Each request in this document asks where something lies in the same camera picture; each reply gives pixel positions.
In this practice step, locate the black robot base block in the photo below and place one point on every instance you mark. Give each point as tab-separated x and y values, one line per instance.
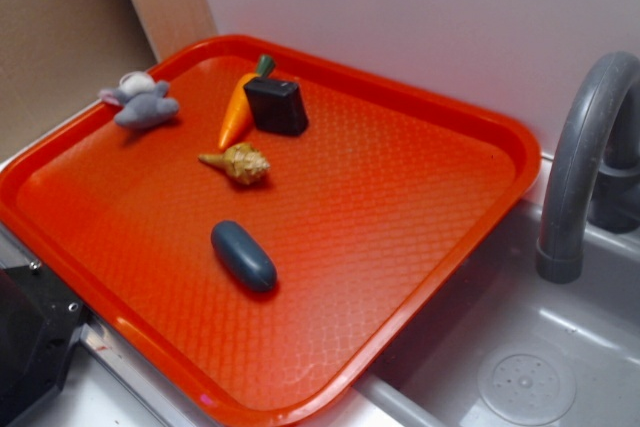
41	321

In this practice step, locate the black box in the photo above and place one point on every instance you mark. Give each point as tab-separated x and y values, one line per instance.
276	106

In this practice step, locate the orange plastic tray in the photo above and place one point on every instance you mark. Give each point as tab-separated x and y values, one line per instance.
365	215

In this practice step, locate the beige toy seashell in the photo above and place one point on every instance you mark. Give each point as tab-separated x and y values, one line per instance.
242	163

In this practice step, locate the dark blue oval capsule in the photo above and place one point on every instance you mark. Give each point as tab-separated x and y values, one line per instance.
243	257

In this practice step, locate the orange toy carrot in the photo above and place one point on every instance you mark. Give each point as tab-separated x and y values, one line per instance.
238	117

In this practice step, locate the grey plush mouse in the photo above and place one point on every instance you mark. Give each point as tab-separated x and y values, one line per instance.
144	102

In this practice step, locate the grey toy sink basin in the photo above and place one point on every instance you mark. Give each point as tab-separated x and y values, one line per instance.
499	346

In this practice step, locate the grey toy faucet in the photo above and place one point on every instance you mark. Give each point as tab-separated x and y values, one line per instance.
594	178

